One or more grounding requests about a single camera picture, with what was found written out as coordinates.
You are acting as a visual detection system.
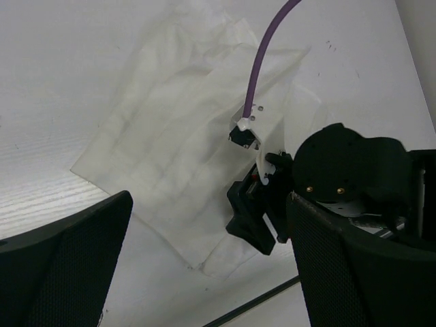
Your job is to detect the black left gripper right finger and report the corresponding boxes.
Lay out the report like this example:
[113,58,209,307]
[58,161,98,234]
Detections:
[287,193,435,326]

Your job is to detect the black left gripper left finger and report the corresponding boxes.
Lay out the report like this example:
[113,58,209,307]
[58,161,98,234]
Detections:
[1,191,133,326]

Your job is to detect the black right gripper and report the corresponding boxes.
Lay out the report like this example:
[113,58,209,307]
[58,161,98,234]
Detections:
[225,123,423,254]

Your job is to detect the white fabric skirt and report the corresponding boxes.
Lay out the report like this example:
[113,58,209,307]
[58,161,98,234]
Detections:
[70,16,330,281]

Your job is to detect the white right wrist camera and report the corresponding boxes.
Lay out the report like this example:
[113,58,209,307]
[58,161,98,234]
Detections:
[229,104,285,185]

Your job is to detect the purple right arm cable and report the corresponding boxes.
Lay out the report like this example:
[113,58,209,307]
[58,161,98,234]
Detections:
[242,0,302,121]

